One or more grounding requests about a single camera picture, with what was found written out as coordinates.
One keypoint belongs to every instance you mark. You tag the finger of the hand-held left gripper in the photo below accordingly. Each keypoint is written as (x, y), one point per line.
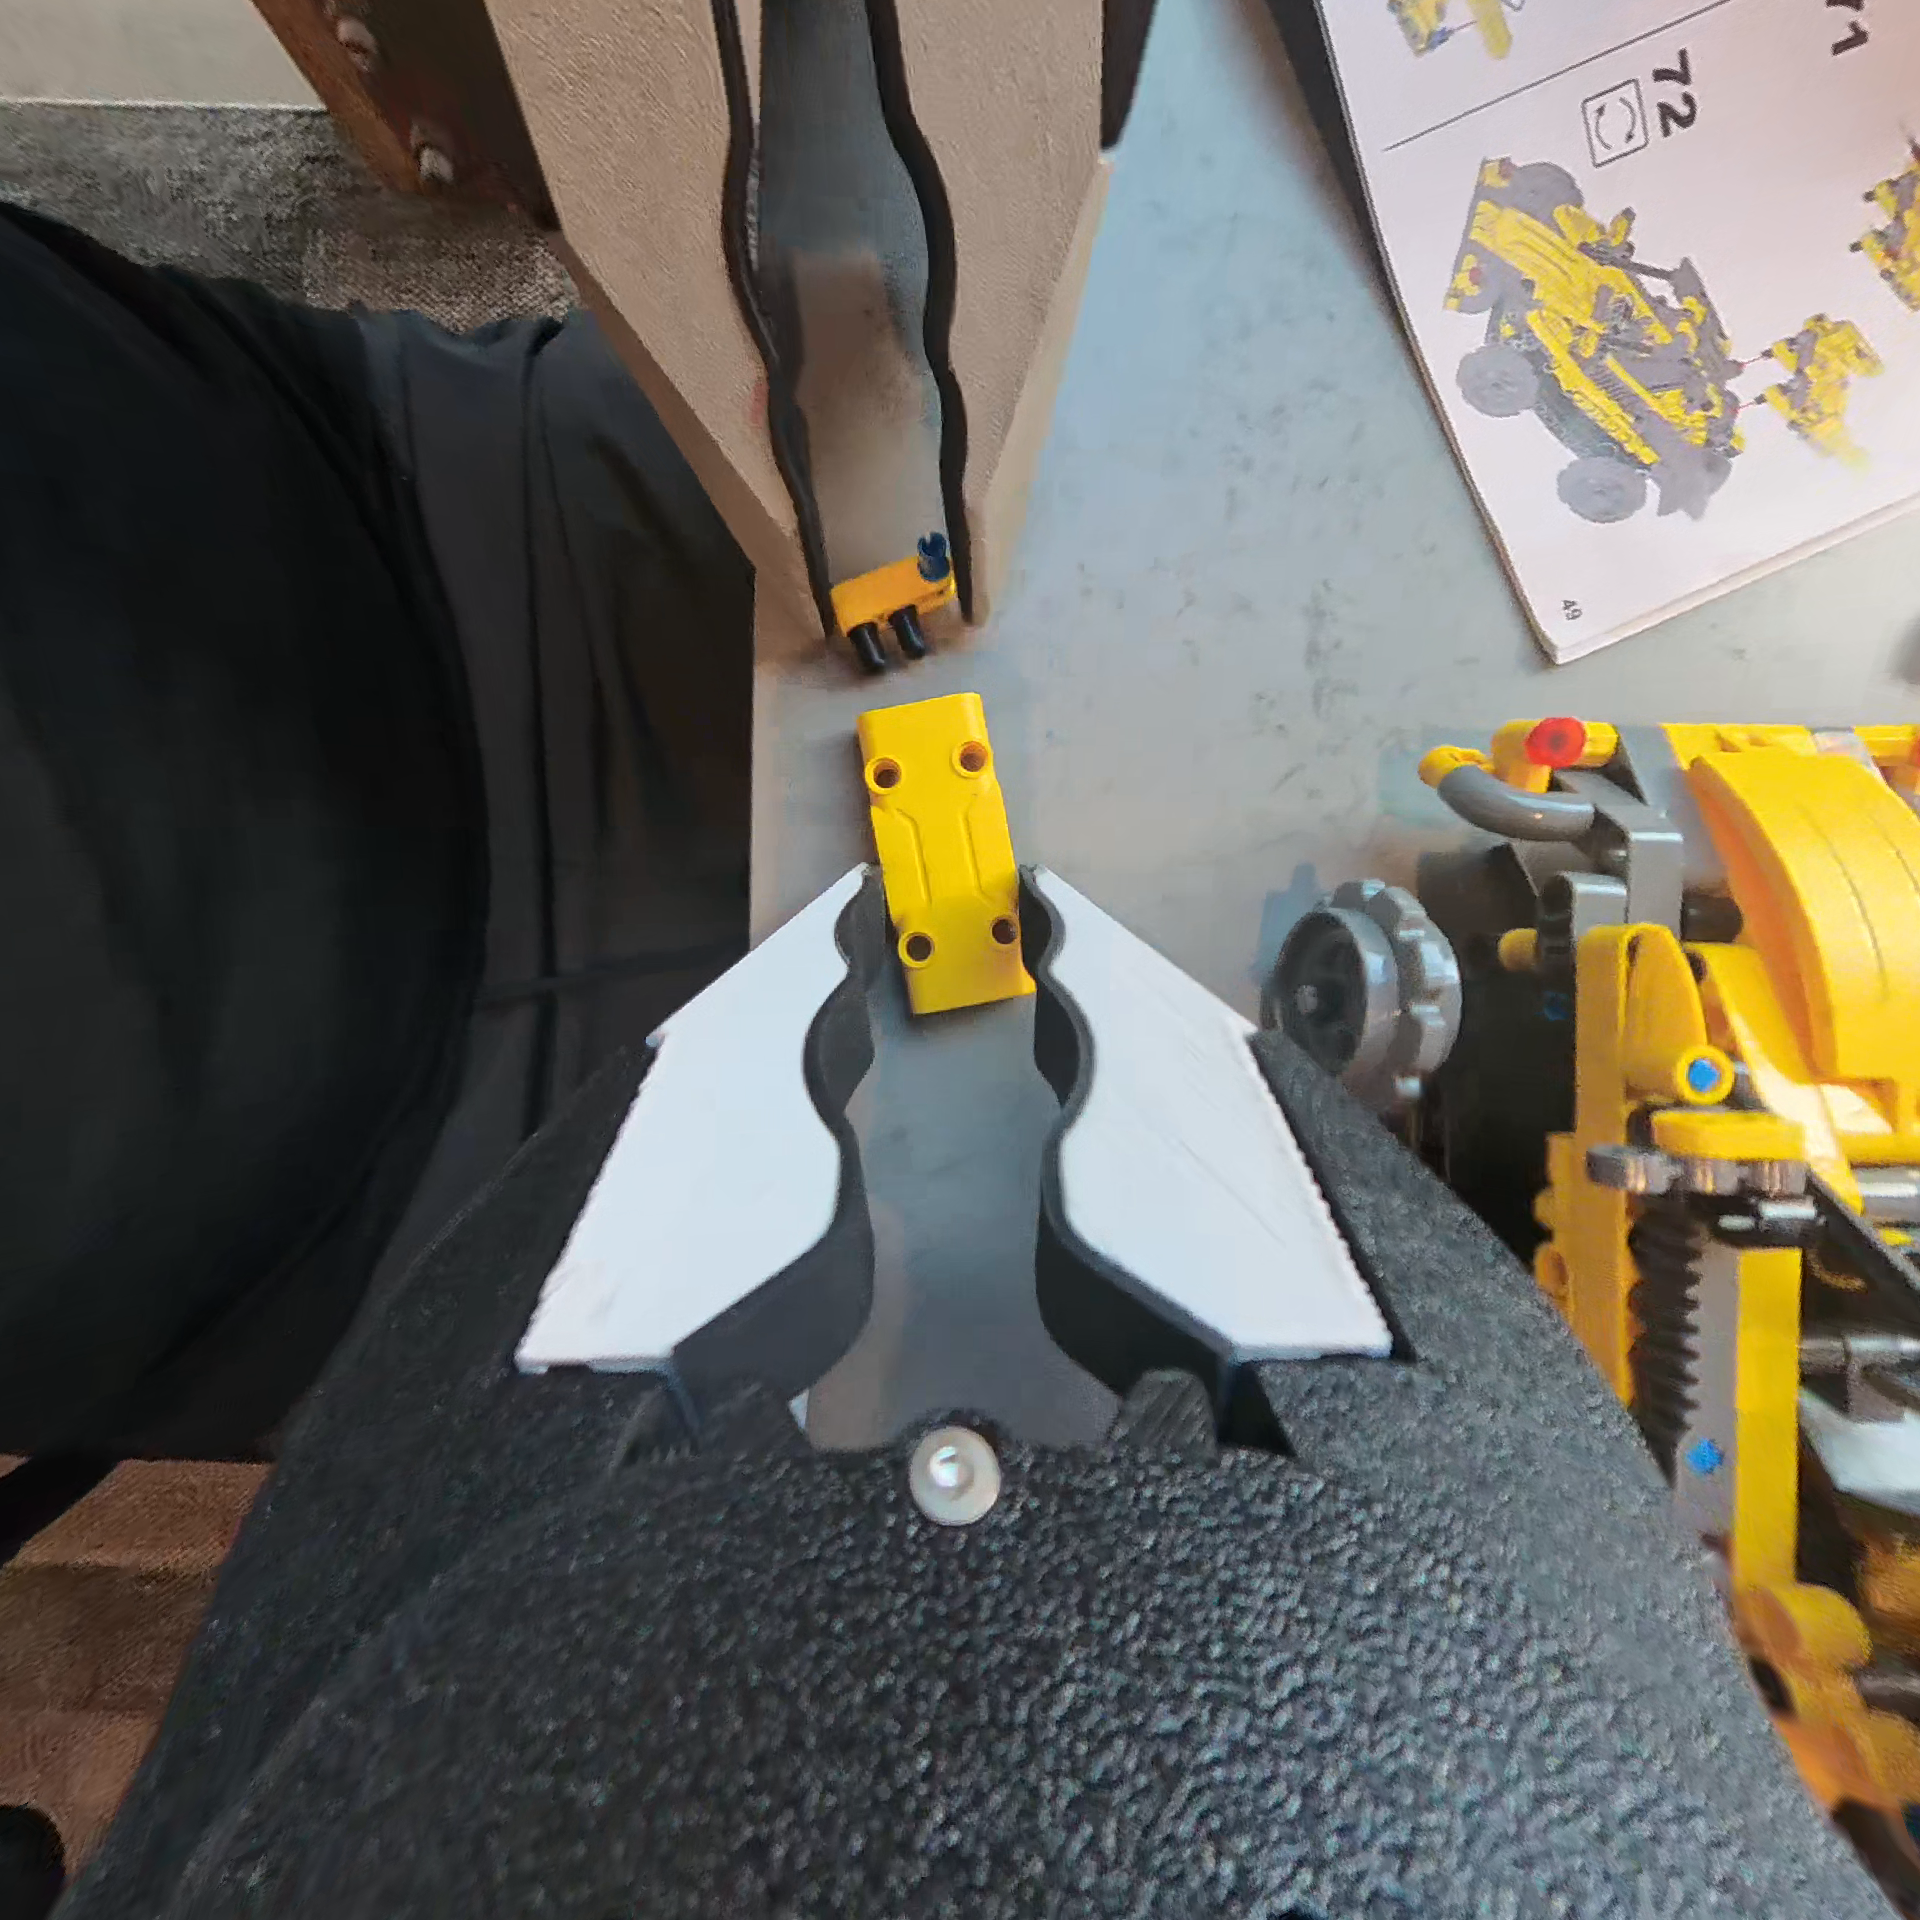
(646, 198)
(1019, 198)

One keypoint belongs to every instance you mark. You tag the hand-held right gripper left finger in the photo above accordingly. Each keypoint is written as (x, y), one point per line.
(699, 1205)

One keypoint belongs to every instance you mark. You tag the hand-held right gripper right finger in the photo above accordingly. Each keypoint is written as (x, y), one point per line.
(1202, 1186)

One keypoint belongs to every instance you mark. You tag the yellow rectangular building panel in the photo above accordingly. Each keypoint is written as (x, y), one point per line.
(942, 855)

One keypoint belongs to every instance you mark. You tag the short yellow beam with pins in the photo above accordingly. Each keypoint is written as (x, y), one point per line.
(889, 599)

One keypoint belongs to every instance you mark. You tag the wooden desk leg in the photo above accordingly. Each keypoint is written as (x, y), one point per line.
(407, 106)

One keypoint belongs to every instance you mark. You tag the yellow grey toy vehicle model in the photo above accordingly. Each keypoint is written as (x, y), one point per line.
(1722, 1054)

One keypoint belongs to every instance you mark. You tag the instruction booklet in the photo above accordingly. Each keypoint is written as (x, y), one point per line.
(1647, 296)

